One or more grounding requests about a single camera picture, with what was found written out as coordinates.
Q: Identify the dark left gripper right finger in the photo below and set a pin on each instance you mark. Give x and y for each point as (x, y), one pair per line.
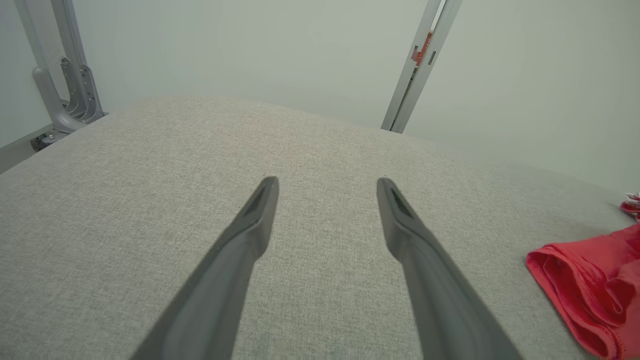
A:
(440, 290)

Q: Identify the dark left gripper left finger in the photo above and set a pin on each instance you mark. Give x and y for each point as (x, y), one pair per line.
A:
(220, 280)

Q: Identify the red and white garment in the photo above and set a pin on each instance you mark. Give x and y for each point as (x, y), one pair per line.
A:
(590, 285)

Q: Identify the folded red garment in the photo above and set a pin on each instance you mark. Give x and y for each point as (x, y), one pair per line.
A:
(632, 206)

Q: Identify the grey curved partition support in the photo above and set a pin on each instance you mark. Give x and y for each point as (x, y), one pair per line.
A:
(55, 105)

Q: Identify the grey partition post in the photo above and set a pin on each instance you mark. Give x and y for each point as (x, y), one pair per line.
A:
(430, 70)
(407, 80)

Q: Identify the metal floor bracket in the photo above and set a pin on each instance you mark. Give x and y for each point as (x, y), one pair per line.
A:
(47, 141)

